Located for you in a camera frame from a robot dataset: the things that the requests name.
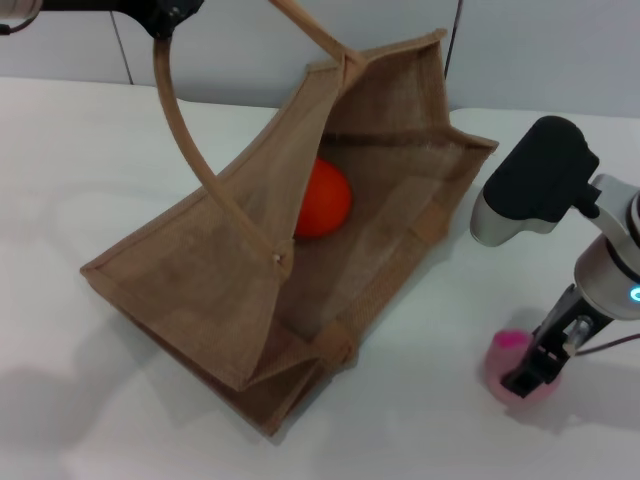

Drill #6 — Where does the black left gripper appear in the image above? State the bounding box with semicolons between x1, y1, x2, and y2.
42;0;206;40

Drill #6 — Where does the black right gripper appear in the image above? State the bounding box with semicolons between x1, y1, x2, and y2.
502;284;609;399

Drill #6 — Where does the pink peach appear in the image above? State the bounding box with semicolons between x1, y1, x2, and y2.
482;328;564;406

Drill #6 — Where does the orange fruit with stem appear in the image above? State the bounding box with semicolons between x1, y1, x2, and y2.
293;158;354;239

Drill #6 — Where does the brown jute handbag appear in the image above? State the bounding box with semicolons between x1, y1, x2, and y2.
80;0;500;439

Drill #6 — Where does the reddish wall cable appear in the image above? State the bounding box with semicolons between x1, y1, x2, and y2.
107;9;135;86

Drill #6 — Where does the gray black right wrist camera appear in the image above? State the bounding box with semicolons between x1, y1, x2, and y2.
469;115;601;247

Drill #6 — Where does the dark wall cable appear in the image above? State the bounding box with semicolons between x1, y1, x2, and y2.
443;0;464;71

